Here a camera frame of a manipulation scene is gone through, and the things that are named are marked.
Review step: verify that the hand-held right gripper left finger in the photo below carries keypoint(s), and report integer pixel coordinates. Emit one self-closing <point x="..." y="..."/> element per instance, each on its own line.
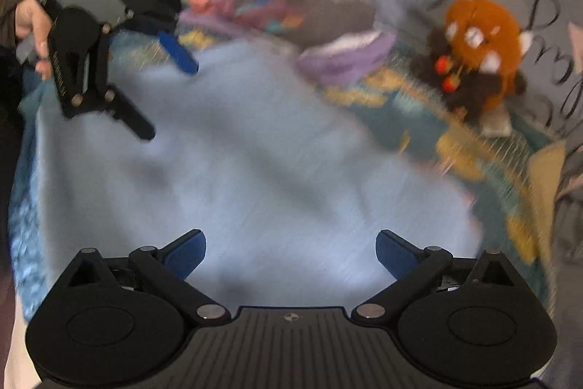
<point x="184" y="252"/>

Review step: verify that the red panda plush toy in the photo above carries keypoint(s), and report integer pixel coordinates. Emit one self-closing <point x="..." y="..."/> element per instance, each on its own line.
<point x="483" y="33"/>

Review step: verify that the person's left hand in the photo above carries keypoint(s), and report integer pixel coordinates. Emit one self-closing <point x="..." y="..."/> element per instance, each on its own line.
<point x="32" y="20"/>

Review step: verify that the blue floral quilted mat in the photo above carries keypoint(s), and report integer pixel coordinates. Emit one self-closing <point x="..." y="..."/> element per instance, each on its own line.
<point x="410" y="129"/>

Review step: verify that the blue pink fringed scarf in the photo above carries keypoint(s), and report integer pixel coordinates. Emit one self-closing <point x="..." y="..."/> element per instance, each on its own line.
<point x="250" y="165"/>

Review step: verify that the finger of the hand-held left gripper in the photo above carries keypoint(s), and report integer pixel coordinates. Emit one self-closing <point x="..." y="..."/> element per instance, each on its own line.
<point x="134" y="120"/>
<point x="180" y="54"/>

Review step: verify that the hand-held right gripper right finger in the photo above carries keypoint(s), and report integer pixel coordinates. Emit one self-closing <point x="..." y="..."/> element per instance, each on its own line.
<point x="396" y="252"/>

